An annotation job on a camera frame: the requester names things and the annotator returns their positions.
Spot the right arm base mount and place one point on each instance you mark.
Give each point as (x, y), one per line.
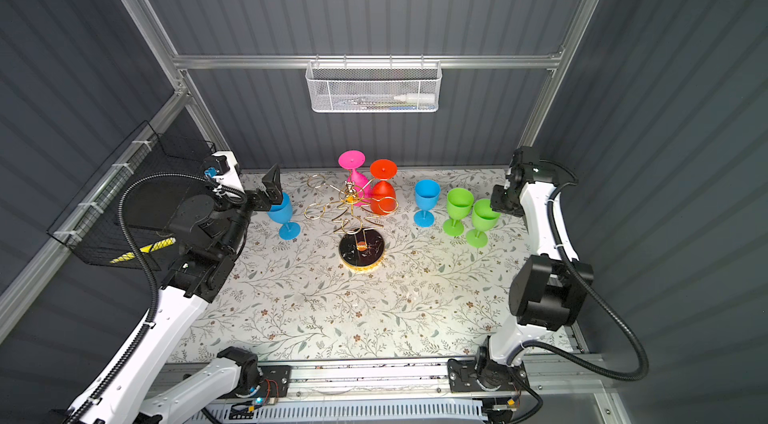
(482, 374)

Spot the white marker in basket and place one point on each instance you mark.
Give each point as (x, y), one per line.
(416, 99)

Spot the blue wine glass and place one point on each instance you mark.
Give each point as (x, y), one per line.
(426, 195)
(282, 214)

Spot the blue wine glass front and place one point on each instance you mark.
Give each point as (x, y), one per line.
(426, 195)

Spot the green wine glass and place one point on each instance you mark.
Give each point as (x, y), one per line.
(483, 218)
(459, 205)

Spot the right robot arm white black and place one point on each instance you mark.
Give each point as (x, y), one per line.
(542, 297)

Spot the gold wire glass rack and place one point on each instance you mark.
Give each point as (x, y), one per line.
(356, 219)

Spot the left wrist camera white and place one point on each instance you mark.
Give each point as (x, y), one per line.
(222, 167)

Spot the aluminium front rail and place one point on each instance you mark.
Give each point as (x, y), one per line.
(543, 389)

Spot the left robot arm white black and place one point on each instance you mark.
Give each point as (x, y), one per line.
(211, 228)

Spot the pink wine glass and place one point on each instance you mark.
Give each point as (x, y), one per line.
(352, 160)

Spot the green wine glass front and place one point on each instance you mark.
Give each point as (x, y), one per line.
(459, 205)

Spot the white mesh wall basket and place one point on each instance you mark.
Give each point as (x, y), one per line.
(369, 88)

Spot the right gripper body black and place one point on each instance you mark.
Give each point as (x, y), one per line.
(503, 201)

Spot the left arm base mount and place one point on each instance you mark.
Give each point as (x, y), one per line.
(253, 378)

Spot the black wire wall basket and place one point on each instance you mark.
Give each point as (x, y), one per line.
(144, 182)

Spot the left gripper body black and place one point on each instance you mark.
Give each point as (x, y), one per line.
(256, 203)

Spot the red wine glass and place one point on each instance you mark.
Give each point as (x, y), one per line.
(383, 187)

